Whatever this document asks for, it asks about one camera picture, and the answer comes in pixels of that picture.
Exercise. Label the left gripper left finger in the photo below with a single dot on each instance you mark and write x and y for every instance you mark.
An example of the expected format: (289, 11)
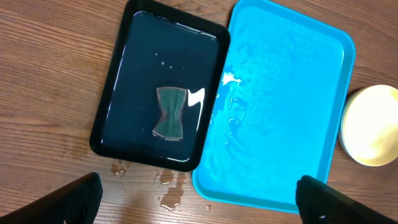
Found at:
(76, 202)

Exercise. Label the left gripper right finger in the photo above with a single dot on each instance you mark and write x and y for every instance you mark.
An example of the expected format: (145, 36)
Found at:
(320, 204)

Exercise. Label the yellow-green plate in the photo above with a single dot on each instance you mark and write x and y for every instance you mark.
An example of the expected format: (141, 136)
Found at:
(368, 128)

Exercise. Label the green and orange sponge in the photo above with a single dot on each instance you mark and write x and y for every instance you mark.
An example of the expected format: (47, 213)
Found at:
(171, 101)

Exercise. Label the teal plastic tray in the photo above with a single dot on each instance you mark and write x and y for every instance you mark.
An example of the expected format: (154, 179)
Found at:
(278, 108)

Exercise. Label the black water tray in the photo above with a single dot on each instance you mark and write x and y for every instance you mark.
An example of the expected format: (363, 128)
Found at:
(158, 45)

